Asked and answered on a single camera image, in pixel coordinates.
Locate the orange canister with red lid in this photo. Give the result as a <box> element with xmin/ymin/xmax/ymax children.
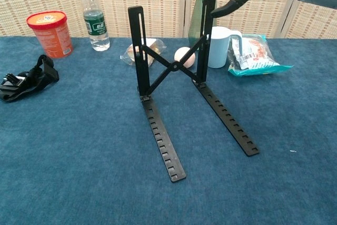
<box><xmin>26</xmin><ymin>11</ymin><xmax>74</xmax><ymax>59</ymax></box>

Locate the pale pink ball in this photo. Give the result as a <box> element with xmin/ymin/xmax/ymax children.
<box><xmin>174</xmin><ymin>46</ymin><xmax>196</xmax><ymax>68</ymax></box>

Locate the black camera strap mount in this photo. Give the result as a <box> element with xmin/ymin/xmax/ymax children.
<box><xmin>0</xmin><ymin>54</ymin><xmax>60</xmax><ymax>102</ymax></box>

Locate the clear bottle with green label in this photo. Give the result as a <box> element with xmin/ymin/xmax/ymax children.
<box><xmin>78</xmin><ymin>0</ymin><xmax>111</xmax><ymax>52</ymax></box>

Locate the light blue mug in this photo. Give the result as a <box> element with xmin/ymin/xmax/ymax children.
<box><xmin>207</xmin><ymin>26</ymin><xmax>243</xmax><ymax>69</ymax></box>

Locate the plastic wrapped sandwich bread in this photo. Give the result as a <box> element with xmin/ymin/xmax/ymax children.
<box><xmin>120</xmin><ymin>37</ymin><xmax>167</xmax><ymax>67</ymax></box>

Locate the blue felt table cover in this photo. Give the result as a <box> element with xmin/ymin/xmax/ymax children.
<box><xmin>0</xmin><ymin>36</ymin><xmax>337</xmax><ymax>225</ymax></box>

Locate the woven folding screen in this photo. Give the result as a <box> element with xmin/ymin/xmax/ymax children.
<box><xmin>0</xmin><ymin>0</ymin><xmax>337</xmax><ymax>39</ymax></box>

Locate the black folding laptop stand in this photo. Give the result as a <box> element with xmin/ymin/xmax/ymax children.
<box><xmin>127</xmin><ymin>0</ymin><xmax>261</xmax><ymax>183</ymax></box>

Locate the white teal snack bag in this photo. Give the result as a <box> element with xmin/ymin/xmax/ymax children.
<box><xmin>227</xmin><ymin>34</ymin><xmax>294</xmax><ymax>76</ymax></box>

